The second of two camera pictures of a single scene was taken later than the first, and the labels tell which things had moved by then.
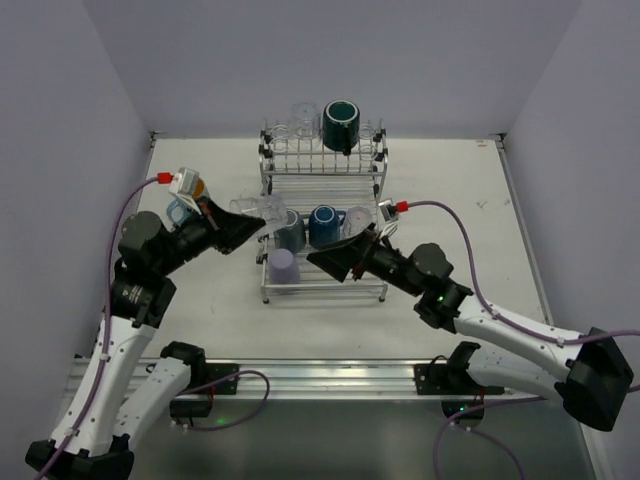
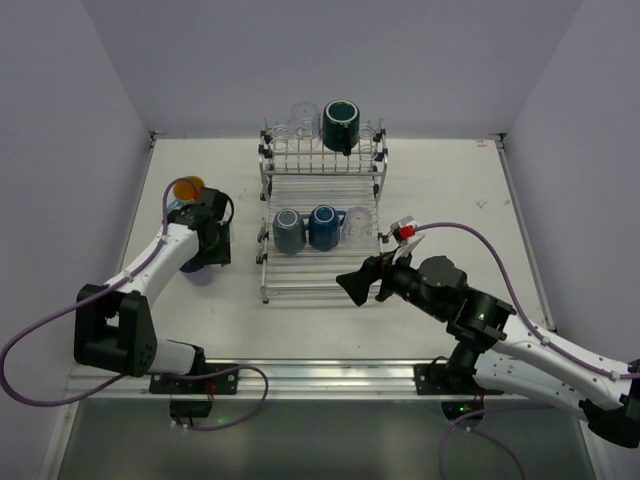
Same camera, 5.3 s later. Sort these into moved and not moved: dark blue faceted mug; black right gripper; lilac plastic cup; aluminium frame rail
Moved: lilac plastic cup; black right gripper
Not moved: aluminium frame rail; dark blue faceted mug
